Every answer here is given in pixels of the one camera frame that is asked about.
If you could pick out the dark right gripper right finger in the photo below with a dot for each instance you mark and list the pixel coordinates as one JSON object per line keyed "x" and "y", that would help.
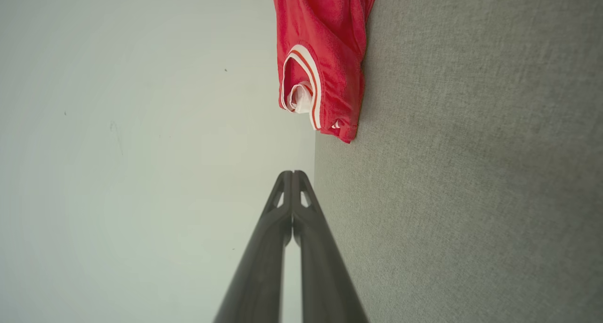
{"x": 325, "y": 276}

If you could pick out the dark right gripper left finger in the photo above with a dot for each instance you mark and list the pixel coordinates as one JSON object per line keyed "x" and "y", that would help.
{"x": 261, "y": 276}

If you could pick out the red white sports jersey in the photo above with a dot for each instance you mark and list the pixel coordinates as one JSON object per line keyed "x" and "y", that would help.
{"x": 330, "y": 21}

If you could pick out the grey fabric sofa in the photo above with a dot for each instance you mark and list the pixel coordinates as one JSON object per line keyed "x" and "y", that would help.
{"x": 471, "y": 172}

